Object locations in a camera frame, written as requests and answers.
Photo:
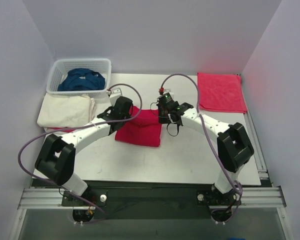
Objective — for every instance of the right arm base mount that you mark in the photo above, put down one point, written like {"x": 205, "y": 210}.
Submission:
{"x": 208, "y": 197}

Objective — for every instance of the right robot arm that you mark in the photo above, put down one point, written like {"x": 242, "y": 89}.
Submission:
{"x": 234, "y": 147}

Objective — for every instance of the crimson red t-shirt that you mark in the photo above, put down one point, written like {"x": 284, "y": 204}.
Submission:
{"x": 144, "y": 130}

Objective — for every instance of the blue t-shirt in basket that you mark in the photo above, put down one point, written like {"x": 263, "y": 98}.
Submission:
{"x": 82, "y": 79}

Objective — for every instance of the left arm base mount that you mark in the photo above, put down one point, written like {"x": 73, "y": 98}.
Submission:
{"x": 96, "y": 196}

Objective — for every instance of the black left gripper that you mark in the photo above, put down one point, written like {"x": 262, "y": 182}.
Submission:
{"x": 125, "y": 110}

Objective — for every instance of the pink microfiber towel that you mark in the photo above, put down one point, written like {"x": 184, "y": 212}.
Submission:
{"x": 221, "y": 93}

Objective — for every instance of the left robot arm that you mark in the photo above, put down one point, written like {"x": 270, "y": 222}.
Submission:
{"x": 56, "y": 159}

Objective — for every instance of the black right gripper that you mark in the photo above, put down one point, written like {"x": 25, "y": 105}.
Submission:
{"x": 163, "y": 116}

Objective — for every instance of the aluminium mounting rail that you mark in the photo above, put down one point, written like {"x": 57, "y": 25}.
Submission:
{"x": 51, "y": 198}

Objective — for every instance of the white plastic laundry basket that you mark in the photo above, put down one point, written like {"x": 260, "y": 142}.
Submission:
{"x": 61, "y": 67}

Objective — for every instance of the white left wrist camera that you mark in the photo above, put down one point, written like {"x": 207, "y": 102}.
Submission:
{"x": 113, "y": 93}

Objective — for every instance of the folded white t-shirt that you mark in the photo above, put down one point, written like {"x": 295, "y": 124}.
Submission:
{"x": 59, "y": 111}

